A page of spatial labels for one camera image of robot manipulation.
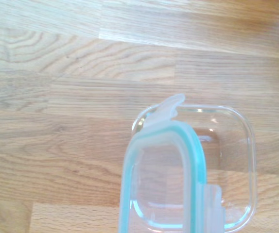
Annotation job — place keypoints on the clear plastic lid teal seal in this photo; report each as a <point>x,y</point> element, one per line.
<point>195,150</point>

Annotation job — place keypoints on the clear glass food container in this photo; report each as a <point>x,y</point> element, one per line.
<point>239,157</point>

